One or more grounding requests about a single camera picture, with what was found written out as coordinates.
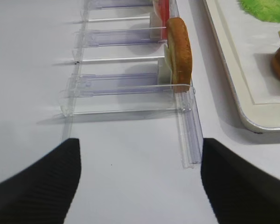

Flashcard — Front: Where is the white tray liner paper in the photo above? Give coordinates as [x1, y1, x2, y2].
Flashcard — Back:
[216, 0, 280, 104]

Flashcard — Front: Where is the clear acrylic left rack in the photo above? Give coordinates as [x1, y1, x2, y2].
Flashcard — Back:
[53, 0, 203, 168]

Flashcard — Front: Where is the cream metal tray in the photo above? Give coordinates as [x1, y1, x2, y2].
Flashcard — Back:
[204, 0, 280, 133]

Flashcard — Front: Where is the red tomato slice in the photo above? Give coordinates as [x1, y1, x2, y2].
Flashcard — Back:
[150, 0, 170, 41]

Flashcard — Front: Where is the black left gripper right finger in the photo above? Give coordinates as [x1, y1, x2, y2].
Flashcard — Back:
[200, 138, 280, 224]

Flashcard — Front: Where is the round green lettuce piece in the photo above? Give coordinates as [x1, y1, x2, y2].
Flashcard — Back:
[238, 0, 280, 23]

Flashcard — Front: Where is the brown bun bottom slice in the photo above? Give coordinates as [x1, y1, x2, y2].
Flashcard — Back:
[166, 17, 193, 93]

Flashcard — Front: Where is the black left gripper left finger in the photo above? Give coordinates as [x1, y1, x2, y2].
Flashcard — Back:
[0, 138, 81, 224]

